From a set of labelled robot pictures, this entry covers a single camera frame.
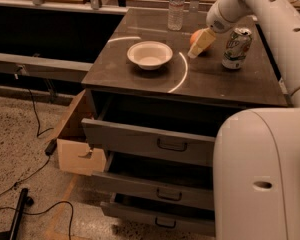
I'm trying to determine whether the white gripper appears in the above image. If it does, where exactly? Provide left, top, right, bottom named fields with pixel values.
left=188, top=0, right=238, bottom=58

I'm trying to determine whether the orange fruit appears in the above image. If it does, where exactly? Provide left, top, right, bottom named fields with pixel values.
left=190, top=29, right=215, bottom=51

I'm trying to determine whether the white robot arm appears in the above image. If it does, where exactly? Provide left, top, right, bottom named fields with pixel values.
left=207, top=0, right=300, bottom=240

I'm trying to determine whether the white paper bowl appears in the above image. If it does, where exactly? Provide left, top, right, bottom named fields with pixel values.
left=127, top=41, right=173, bottom=70

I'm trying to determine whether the green soda can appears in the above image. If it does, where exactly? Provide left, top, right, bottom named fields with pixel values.
left=222, top=27, right=252, bottom=70

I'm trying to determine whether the clear plastic water bottle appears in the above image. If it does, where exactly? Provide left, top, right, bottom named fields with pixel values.
left=168, top=0, right=185, bottom=30

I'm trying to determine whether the grey drawer cabinet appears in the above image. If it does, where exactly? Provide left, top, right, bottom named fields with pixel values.
left=81, top=7, right=289, bottom=142

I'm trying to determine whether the top grey drawer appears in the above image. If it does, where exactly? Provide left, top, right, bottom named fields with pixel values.
left=82, top=118, right=215, bottom=167

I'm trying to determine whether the grey drawer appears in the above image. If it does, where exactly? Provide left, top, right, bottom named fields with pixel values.
left=82, top=118, right=215, bottom=167
left=91, top=152, right=215, bottom=212
left=100, top=194, right=215, bottom=237

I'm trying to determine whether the middle grey drawer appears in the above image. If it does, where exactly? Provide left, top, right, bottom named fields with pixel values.
left=91, top=152, right=215, bottom=212

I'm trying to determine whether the cardboard box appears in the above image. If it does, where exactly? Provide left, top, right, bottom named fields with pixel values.
left=53, top=91, right=106, bottom=176

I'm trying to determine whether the bottom grey drawer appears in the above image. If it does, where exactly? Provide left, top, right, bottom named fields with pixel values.
left=100, top=194, right=215, bottom=237

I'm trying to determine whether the black stand base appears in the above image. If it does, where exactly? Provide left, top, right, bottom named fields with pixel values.
left=0, top=188, right=33, bottom=240

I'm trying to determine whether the grey metal rail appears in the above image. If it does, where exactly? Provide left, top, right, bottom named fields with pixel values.
left=0, top=53, right=92, bottom=83

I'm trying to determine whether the black power cable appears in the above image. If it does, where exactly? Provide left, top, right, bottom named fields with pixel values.
left=13, top=67, right=59, bottom=157

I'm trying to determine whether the black floor cable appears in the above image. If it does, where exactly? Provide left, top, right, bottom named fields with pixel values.
left=0, top=155, right=75, bottom=240

